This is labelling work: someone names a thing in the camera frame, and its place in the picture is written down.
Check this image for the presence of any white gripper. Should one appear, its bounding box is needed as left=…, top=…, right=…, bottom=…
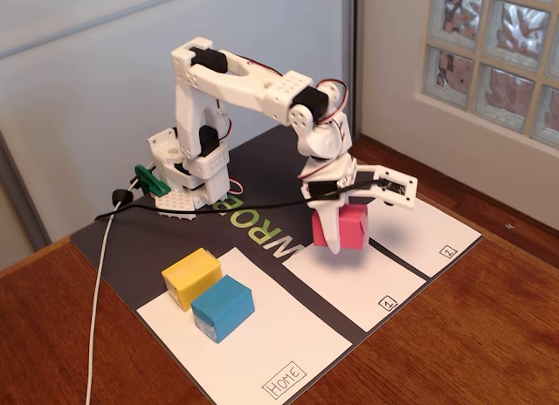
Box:
left=299, top=154, right=376, bottom=255

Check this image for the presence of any red paper box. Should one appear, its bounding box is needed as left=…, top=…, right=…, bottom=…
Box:
left=311, top=202, right=370, bottom=251

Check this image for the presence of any blue paper box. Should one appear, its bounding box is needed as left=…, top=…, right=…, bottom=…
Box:
left=190, top=274, right=256, bottom=344

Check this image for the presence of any yellow paper box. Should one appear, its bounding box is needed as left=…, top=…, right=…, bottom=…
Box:
left=161, top=247, right=223, bottom=312

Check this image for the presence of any white paper sheet marked 1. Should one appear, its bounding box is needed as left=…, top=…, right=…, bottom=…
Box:
left=282, top=223, right=427, bottom=333

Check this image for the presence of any white paper sheet marked 2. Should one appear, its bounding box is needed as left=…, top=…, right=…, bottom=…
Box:
left=343, top=185, right=483, bottom=278

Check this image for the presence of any white paper sheet marked HOME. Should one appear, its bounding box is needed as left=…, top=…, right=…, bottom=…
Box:
left=135, top=246, right=353, bottom=405

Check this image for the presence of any green clamp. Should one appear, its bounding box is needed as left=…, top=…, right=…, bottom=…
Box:
left=129, top=163, right=171, bottom=196

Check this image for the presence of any black mat with WRO print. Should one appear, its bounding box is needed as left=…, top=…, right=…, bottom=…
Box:
left=69, top=121, right=483, bottom=405

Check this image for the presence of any glass block window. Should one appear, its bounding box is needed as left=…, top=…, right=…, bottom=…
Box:
left=414, top=0, right=559, bottom=160

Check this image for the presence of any black cable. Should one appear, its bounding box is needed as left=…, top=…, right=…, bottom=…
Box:
left=93, top=177, right=390, bottom=223

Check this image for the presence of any grey metal door frame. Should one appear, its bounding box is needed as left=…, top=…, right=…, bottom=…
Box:
left=342, top=0, right=363, bottom=138

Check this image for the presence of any white cable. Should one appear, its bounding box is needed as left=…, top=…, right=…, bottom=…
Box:
left=84, top=162, right=156, bottom=405

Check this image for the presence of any grey metal frame post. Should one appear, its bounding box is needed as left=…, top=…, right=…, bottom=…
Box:
left=0, top=129, right=52, bottom=251

